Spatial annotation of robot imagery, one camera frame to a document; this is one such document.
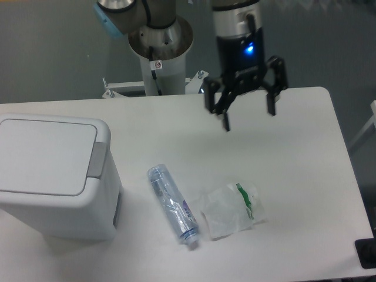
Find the crushed clear plastic bottle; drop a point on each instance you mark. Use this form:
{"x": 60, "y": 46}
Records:
{"x": 177, "y": 211}

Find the clear plastic bag green print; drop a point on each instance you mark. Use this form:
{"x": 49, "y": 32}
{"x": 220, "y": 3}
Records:
{"x": 232, "y": 208}

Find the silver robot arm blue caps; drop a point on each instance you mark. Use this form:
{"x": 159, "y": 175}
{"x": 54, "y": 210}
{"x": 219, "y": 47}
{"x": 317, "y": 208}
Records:
{"x": 161, "y": 39}

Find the black device at table corner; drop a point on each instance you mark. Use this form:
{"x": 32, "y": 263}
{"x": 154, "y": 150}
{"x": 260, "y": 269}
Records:
{"x": 366, "y": 252}

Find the white furniture frame right edge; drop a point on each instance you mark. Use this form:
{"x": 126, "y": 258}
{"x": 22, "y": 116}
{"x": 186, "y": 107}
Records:
{"x": 367, "y": 130}

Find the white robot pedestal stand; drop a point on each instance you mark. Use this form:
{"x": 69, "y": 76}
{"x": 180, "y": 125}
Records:
{"x": 159, "y": 78}

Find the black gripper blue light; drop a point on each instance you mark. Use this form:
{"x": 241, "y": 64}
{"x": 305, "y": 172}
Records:
{"x": 243, "y": 66}

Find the white push-lid trash can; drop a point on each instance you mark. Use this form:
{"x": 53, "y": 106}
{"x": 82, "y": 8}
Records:
{"x": 58, "y": 175}

